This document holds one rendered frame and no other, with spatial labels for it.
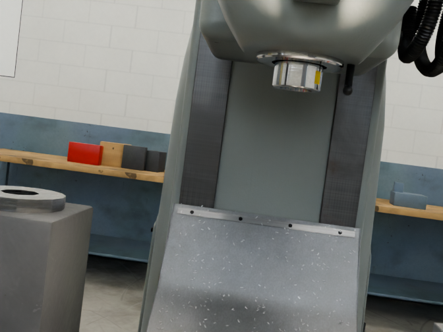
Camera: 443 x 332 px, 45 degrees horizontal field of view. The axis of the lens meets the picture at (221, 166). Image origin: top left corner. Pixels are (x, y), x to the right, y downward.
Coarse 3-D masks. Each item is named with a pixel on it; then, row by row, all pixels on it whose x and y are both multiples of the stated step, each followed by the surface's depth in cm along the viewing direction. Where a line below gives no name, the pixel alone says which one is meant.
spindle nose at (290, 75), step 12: (276, 60) 51; (288, 60) 50; (276, 72) 51; (288, 72) 50; (300, 72) 50; (312, 72) 50; (276, 84) 51; (288, 84) 50; (300, 84) 50; (312, 84) 50
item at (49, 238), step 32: (0, 192) 52; (32, 192) 55; (0, 224) 48; (32, 224) 48; (64, 224) 50; (0, 256) 48; (32, 256) 48; (64, 256) 52; (0, 288) 48; (32, 288) 48; (64, 288) 53; (0, 320) 48; (32, 320) 48; (64, 320) 54
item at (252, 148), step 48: (192, 48) 90; (192, 96) 89; (240, 96) 89; (288, 96) 89; (336, 96) 88; (384, 96) 93; (192, 144) 90; (240, 144) 90; (288, 144) 89; (336, 144) 88; (192, 192) 90; (240, 192) 90; (288, 192) 90; (336, 192) 89; (144, 288) 100
